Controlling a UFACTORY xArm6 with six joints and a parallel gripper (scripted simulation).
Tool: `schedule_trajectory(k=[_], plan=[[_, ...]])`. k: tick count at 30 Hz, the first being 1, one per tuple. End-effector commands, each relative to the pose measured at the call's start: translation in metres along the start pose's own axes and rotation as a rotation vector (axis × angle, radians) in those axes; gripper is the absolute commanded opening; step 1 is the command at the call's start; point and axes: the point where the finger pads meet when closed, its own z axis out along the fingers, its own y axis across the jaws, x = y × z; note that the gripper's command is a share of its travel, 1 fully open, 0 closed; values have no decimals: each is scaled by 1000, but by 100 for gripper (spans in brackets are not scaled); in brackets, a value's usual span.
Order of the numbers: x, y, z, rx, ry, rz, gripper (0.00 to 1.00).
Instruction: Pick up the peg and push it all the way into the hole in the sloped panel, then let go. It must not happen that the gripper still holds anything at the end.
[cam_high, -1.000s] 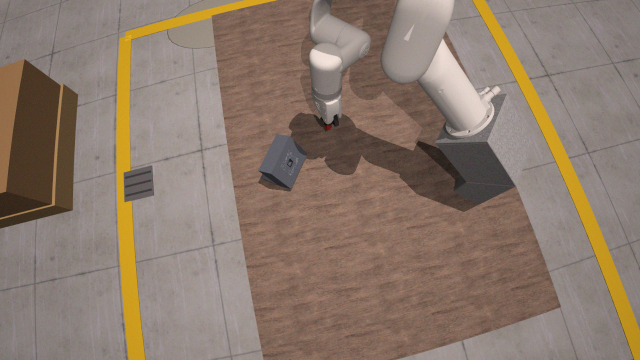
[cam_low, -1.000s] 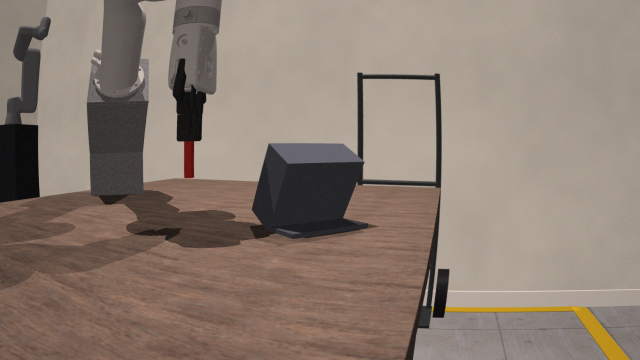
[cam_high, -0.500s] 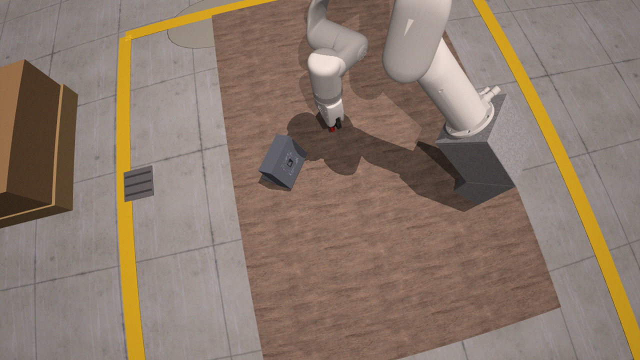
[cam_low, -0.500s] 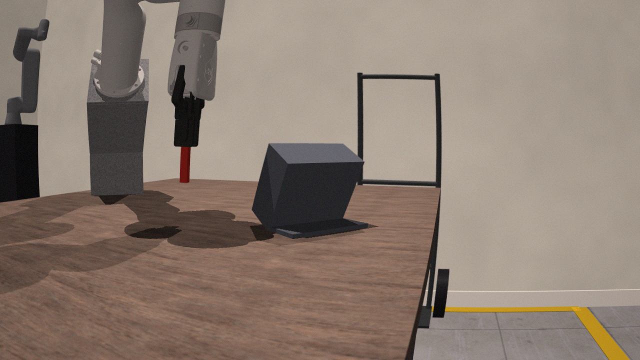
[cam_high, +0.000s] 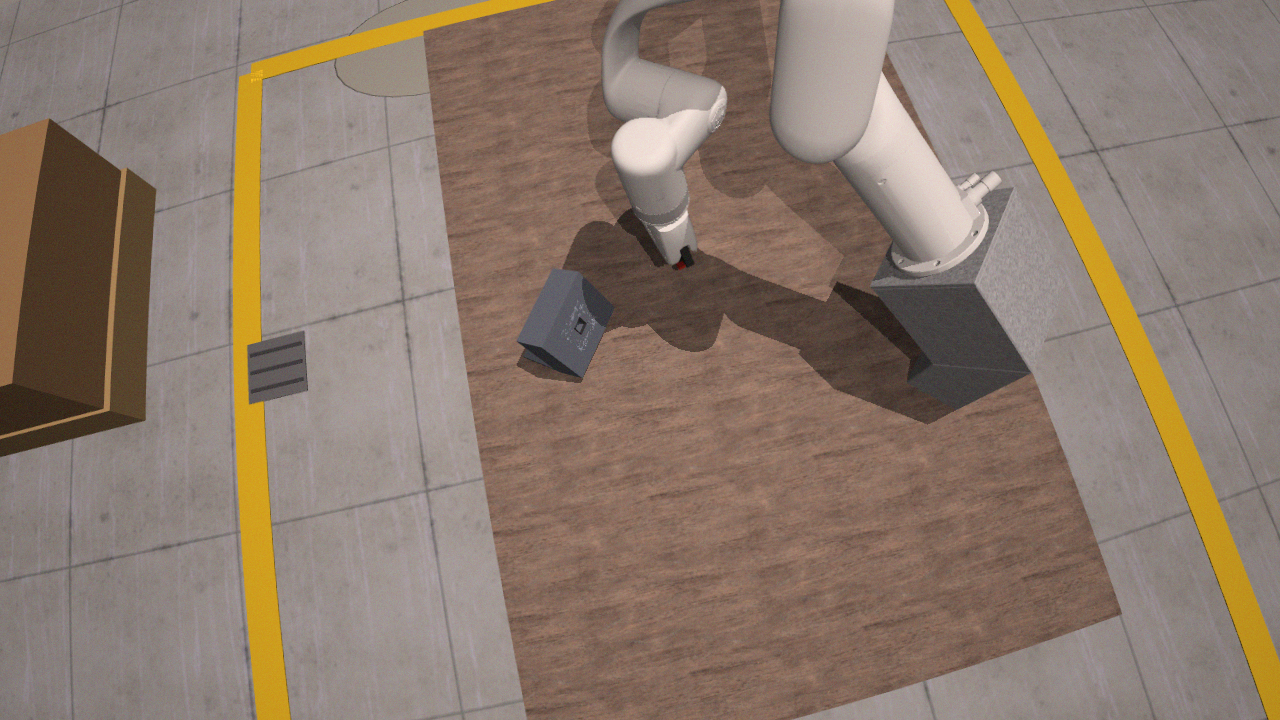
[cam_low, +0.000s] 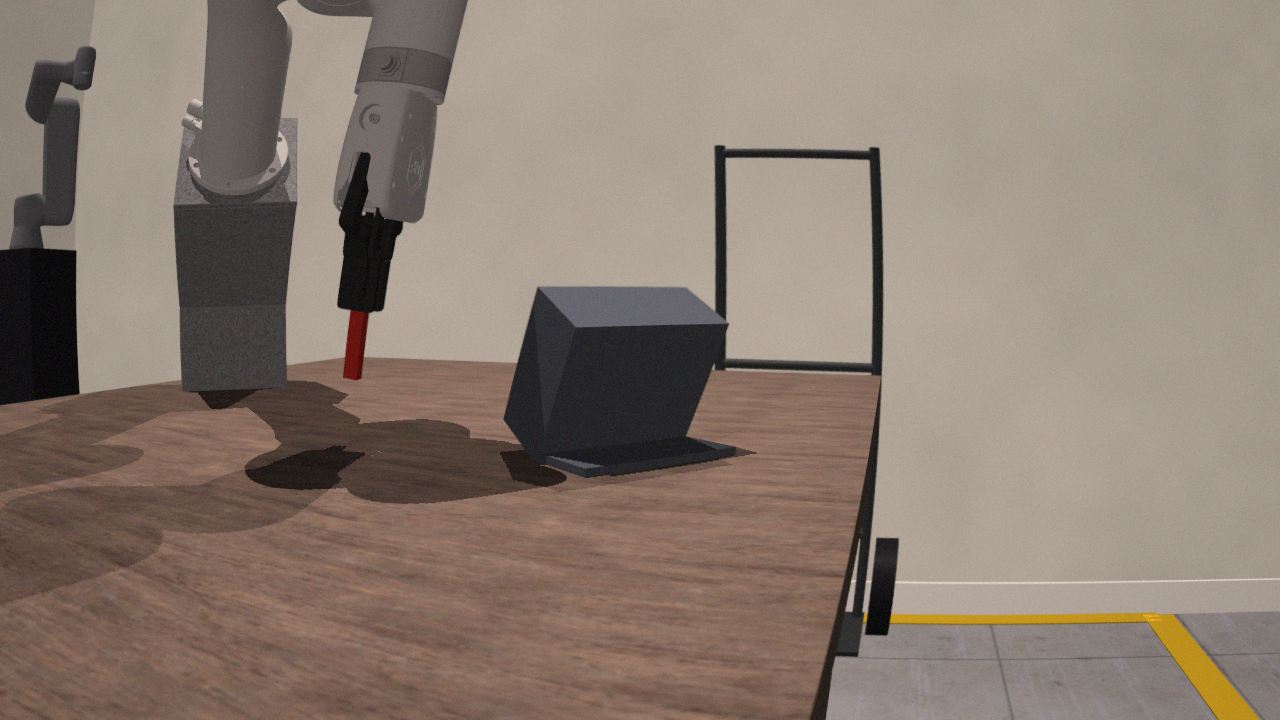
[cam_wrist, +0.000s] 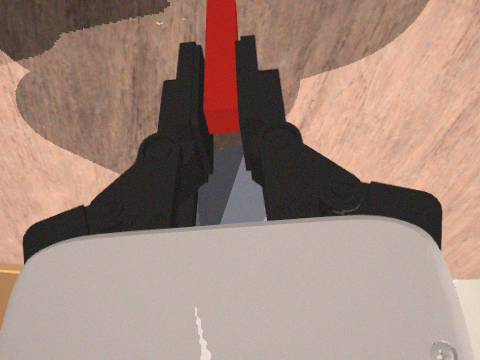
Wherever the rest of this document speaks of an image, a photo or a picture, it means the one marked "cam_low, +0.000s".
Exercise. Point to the red rectangular peg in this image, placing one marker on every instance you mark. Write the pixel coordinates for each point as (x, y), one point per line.
(355, 345)

